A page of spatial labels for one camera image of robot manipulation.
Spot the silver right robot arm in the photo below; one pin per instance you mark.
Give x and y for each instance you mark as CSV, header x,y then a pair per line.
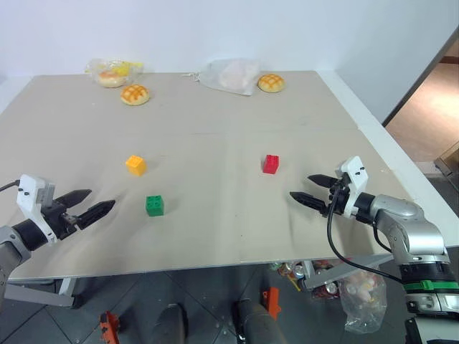
x,y
412,229

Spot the yellow toy block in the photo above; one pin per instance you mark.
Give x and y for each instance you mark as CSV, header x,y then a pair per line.
x,y
136,165

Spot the clear bag with toys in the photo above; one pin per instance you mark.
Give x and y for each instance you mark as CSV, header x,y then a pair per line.
x,y
362,297

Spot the yellow packets in bag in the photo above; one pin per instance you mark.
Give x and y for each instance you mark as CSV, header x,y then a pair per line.
x,y
125,67

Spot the red drink can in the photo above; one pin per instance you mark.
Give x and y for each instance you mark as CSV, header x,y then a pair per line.
x,y
324,290

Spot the cardboard box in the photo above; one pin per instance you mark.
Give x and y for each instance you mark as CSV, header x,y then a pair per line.
x,y
448,157

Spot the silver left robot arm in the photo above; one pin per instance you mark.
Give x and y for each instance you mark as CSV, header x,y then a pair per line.
x,y
18,234

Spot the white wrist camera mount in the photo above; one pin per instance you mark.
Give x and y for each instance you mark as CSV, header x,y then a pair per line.
x,y
28,195
355,172

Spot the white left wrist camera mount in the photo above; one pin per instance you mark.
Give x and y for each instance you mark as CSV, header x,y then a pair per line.
x,y
28,195

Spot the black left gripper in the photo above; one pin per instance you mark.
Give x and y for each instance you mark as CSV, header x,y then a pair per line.
x,y
59,222

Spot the pale bun in bag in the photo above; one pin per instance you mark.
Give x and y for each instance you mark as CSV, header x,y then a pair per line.
x,y
110,79

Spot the orange clamp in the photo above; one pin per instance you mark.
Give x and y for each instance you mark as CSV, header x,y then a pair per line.
x,y
109,328
272,302

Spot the clear plastic bag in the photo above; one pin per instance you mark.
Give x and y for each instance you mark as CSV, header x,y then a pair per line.
x,y
94,66

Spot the red toy block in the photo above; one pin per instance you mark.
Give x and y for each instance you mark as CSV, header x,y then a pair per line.
x,y
270,165

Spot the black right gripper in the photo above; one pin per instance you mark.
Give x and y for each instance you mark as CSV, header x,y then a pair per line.
x,y
339,200

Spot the green toy block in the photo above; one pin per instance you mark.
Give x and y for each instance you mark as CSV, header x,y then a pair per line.
x,y
155,206

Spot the golden crosshatched bun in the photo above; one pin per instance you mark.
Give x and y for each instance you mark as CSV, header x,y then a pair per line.
x,y
272,83
135,95

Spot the grey table frame leg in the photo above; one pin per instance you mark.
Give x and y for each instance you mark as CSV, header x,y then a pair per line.
x,y
39,292
340,272

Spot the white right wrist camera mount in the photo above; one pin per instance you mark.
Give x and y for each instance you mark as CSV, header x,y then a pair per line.
x,y
355,172

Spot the silver drink can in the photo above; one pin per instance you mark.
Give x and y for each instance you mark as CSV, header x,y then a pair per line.
x,y
299,272

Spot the dark rounded shape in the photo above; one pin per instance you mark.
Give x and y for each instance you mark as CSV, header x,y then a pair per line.
x,y
258,322
170,324

